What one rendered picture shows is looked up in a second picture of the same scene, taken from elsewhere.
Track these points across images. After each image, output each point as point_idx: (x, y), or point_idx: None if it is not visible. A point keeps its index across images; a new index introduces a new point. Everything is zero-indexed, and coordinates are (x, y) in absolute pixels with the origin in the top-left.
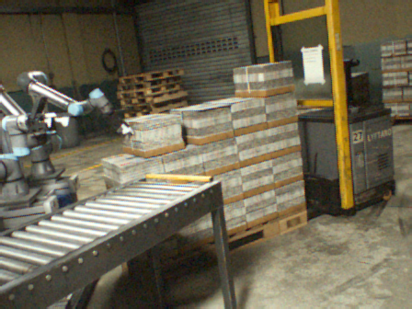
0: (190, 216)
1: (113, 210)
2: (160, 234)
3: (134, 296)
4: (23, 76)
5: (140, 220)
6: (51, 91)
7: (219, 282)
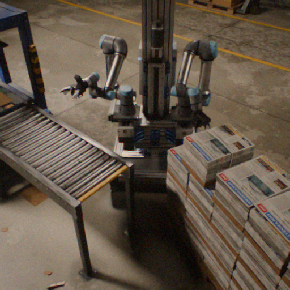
0: (51, 196)
1: (58, 156)
2: (33, 183)
3: (155, 216)
4: (188, 43)
5: (26, 167)
6: (182, 67)
7: (156, 271)
